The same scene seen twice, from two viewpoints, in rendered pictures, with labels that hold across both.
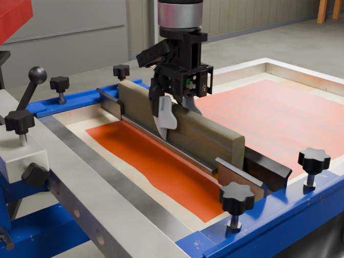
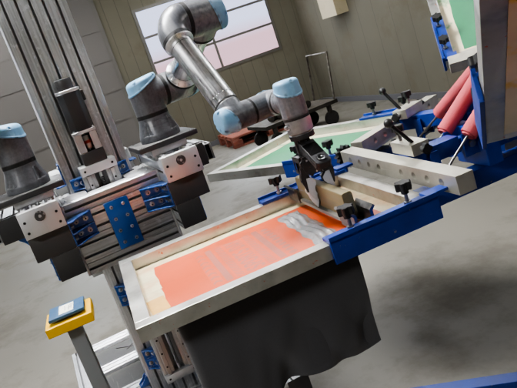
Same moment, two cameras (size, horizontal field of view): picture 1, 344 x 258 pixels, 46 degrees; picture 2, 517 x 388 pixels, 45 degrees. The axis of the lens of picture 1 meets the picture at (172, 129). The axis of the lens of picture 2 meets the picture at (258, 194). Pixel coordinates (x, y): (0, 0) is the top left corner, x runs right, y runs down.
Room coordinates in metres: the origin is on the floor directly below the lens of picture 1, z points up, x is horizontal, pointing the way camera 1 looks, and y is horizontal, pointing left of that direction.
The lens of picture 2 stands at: (2.33, 0.55, 1.51)
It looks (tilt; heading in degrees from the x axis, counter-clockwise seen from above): 14 degrees down; 205
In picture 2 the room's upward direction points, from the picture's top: 19 degrees counter-clockwise
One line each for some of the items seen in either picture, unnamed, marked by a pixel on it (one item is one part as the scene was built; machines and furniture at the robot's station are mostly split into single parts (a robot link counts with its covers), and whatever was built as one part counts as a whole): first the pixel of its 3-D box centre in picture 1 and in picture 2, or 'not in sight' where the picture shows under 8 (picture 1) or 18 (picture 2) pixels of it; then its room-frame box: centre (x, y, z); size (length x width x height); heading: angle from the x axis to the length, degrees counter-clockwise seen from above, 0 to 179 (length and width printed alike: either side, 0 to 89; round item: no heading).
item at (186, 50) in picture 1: (182, 62); (307, 152); (0.69, -0.02, 1.15); 0.09 x 0.08 x 0.12; 37
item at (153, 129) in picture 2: not in sight; (156, 125); (0.33, -0.66, 1.31); 0.15 x 0.15 x 0.10
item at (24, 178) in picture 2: not in sight; (23, 174); (0.66, -1.03, 1.31); 0.15 x 0.15 x 0.10
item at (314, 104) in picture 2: not in sight; (290, 101); (-5.79, -2.25, 0.48); 1.24 x 0.71 x 0.96; 132
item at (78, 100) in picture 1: (94, 106); (382, 225); (0.91, 0.19, 0.97); 0.30 x 0.05 x 0.07; 127
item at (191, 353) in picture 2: not in sight; (194, 356); (1.01, -0.40, 0.74); 0.45 x 0.03 x 0.43; 37
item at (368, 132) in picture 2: not in sight; (333, 124); (-0.16, -0.16, 1.05); 1.08 x 0.61 x 0.23; 67
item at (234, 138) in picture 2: not in sight; (261, 120); (-6.71, -3.12, 0.20); 1.35 x 0.94 x 0.40; 132
